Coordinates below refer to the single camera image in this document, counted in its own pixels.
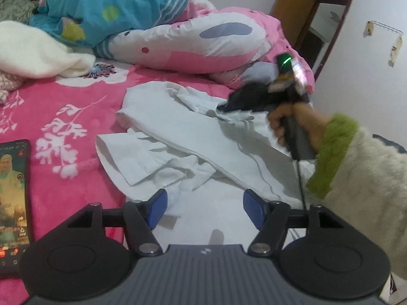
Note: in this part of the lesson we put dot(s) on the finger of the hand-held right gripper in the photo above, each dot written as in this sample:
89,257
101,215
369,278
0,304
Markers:
232,103

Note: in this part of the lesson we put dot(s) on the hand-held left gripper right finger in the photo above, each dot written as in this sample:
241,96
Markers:
252,211

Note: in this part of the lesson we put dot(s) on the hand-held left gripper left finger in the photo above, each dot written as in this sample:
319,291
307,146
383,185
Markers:
159,208

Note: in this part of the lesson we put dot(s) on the white garment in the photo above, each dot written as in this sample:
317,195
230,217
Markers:
190,133

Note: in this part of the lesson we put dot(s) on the person's right forearm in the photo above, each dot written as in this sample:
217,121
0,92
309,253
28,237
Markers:
365,171

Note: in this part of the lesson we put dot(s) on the person's right hand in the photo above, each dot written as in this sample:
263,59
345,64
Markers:
313,124

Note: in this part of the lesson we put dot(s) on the small beige hanging item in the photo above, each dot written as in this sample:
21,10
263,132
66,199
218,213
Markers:
369,28

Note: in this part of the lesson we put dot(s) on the pink teal patterned quilt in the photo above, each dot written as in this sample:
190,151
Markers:
127,6

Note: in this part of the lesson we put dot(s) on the pink floral blanket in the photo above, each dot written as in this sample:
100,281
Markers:
63,101

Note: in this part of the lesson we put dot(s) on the black smartphone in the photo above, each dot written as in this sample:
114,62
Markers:
16,197

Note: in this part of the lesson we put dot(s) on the beige knitted sweater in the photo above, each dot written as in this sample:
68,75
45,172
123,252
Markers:
8,82

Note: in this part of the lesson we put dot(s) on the cream fleece garment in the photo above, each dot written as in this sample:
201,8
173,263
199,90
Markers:
31,50

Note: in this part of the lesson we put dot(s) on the grey patterned pillow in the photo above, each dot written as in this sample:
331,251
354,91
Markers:
12,8

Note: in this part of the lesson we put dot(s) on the wall hook rack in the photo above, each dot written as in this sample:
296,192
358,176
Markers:
386,27

